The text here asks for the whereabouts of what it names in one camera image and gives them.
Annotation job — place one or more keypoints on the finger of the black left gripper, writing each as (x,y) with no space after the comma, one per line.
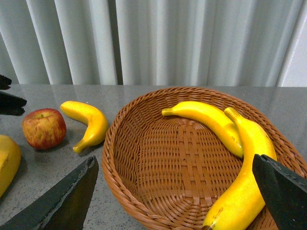
(5,82)
(11,105)

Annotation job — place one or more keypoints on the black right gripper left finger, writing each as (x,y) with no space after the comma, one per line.
(62,207)

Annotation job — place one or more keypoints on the long yellow banana in basket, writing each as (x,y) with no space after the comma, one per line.
(239,205)

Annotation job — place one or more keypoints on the small yellow banana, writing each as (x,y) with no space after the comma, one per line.
(96,121)

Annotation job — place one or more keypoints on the white pleated curtain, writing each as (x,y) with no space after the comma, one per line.
(155,42)

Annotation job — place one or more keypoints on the red yellow apple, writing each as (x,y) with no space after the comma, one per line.
(44,128)

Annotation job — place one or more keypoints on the brown wicker basket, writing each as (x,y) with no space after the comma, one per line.
(167,172)

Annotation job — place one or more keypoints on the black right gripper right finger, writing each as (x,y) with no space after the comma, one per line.
(284,192)

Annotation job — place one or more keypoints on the large yellow banana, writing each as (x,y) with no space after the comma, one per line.
(10,158)

